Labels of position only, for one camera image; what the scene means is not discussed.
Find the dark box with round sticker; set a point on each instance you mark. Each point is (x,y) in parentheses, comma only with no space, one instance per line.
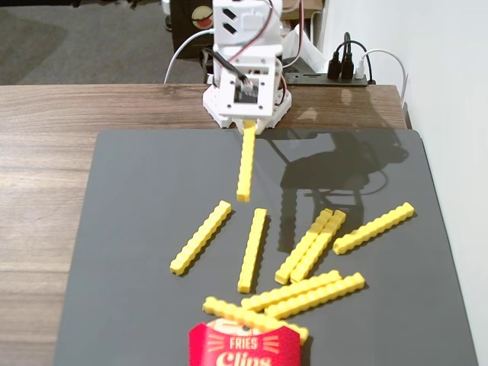
(183,30)

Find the black power strip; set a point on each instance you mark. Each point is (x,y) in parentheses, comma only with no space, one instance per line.
(312,79)

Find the dark grey mat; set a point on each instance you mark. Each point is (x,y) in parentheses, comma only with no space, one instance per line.
(152,228)

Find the white plastic bag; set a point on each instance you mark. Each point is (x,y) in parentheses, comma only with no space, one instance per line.
(305,49)

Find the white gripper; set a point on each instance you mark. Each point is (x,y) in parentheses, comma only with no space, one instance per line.
(260,126)

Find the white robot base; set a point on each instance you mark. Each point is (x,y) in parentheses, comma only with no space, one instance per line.
(213,104)

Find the black power plug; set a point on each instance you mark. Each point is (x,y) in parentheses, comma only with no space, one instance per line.
(347,66)
(333,66)

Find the red fries box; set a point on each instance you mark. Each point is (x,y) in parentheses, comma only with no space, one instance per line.
(244,347)

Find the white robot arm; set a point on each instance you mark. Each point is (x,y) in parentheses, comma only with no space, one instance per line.
(263,23)

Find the brown cardboard box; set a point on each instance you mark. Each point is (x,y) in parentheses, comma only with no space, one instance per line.
(309,5)

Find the white power plug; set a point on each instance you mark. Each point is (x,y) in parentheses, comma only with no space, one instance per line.
(360,68)

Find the white gripper camera mount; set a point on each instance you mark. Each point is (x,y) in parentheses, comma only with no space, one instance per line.
(232,95)

